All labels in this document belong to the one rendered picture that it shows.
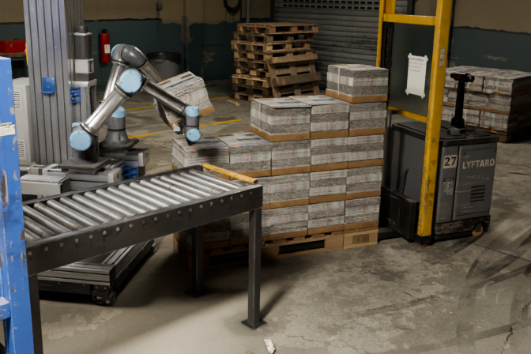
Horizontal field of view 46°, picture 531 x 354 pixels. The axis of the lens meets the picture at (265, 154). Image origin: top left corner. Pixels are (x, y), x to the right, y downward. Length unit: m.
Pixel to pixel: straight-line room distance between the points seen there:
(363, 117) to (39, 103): 2.11
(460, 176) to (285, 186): 1.35
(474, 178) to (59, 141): 2.94
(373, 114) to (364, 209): 0.70
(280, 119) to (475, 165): 1.57
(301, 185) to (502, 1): 6.71
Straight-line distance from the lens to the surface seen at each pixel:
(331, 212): 4.45
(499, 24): 10.42
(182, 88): 3.82
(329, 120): 4.26
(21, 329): 2.50
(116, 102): 3.49
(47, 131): 3.95
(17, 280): 2.41
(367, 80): 4.37
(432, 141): 4.52
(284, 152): 4.16
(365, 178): 4.51
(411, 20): 4.69
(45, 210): 3.04
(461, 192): 4.85
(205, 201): 3.04
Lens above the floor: 1.76
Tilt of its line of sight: 14 degrees down
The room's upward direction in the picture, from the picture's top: 1 degrees clockwise
